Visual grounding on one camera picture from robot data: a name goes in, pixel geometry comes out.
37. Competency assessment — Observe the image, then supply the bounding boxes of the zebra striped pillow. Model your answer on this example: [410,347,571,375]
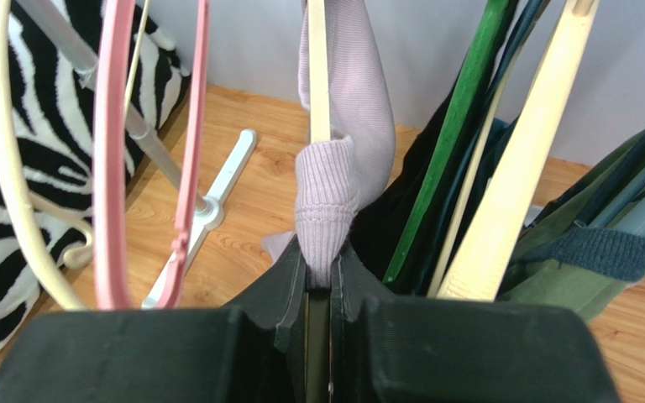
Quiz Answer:
[0,3,190,350]

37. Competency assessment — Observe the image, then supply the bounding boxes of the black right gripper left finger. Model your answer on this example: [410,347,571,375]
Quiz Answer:
[0,240,305,403]

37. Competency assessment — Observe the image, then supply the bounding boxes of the wooden hanger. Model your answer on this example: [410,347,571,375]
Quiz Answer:
[427,1,599,301]

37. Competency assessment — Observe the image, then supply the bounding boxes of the beige hanger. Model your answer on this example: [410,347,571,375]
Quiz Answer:
[307,0,331,144]

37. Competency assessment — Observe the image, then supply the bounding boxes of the white metal clothes rack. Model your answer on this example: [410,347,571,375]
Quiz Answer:
[14,0,258,310]

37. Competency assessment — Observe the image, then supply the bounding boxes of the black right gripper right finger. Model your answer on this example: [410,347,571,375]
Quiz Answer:
[331,244,620,402]

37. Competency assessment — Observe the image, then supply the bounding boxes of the pink plastic hanger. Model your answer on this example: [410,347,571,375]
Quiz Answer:
[92,1,209,310]

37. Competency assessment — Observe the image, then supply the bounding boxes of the green hanger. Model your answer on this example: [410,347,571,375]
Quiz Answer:
[383,0,517,285]

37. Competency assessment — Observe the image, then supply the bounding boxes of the olive green tank top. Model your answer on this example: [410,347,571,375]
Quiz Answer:
[497,129,645,320]

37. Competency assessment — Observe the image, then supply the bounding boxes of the cream white hanger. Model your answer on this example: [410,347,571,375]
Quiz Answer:
[0,0,153,311]

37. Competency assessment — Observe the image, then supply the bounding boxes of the pink lilac tank top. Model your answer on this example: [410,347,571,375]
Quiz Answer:
[263,1,396,290]

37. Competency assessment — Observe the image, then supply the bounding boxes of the blue ribbed tank top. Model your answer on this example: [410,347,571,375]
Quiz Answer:
[425,1,548,296]

